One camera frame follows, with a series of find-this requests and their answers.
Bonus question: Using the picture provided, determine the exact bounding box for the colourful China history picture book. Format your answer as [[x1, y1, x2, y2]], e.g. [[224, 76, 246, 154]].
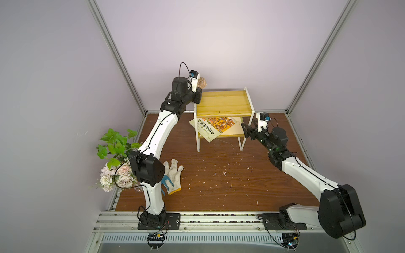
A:
[[189, 117, 234, 142]]

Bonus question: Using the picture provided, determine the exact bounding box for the brown striped cloth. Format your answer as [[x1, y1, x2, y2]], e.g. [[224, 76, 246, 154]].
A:
[[197, 77, 207, 90]]

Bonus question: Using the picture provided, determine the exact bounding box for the left small circuit board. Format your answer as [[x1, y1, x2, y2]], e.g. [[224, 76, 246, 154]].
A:
[[147, 233, 166, 250]]

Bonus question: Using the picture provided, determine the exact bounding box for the white work glove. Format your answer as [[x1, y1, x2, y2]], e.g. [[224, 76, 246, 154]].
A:
[[163, 159, 184, 195]]

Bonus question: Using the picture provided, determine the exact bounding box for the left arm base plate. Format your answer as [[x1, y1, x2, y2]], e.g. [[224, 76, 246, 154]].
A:
[[137, 211, 181, 230]]

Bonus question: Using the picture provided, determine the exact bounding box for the white wooden two-tier bookshelf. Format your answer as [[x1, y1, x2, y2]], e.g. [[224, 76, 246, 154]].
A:
[[193, 87, 255, 151]]

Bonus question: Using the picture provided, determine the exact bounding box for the small circuit board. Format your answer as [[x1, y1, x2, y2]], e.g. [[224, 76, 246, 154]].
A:
[[147, 233, 166, 250], [281, 233, 299, 250]]

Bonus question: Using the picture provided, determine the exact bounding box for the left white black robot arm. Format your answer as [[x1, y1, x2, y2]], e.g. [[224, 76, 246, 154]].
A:
[[128, 76, 207, 228]]

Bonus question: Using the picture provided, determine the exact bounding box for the right small circuit board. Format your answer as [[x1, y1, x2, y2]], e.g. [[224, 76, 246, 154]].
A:
[[281, 233, 299, 250]]

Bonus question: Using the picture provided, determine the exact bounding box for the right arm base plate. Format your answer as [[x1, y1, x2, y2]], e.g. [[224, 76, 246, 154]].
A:
[[257, 213, 308, 231]]

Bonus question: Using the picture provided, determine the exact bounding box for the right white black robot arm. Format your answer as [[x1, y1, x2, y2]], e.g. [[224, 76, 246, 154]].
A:
[[242, 123, 366, 239]]

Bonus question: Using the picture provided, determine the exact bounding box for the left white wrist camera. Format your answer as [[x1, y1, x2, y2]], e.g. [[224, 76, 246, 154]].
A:
[[190, 70, 200, 93]]

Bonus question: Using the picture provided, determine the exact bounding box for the aluminium front rail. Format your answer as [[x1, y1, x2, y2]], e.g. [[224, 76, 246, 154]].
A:
[[93, 211, 325, 234]]

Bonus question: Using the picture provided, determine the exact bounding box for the artificial flower bouquet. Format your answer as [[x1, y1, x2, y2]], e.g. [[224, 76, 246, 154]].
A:
[[96, 128, 143, 192]]

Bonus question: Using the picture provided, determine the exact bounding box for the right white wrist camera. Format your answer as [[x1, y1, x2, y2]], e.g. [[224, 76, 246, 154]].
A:
[[256, 112, 271, 132]]

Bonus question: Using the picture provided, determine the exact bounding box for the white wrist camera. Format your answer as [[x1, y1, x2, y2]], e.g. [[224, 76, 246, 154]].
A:
[[190, 70, 200, 93], [256, 112, 271, 132]]

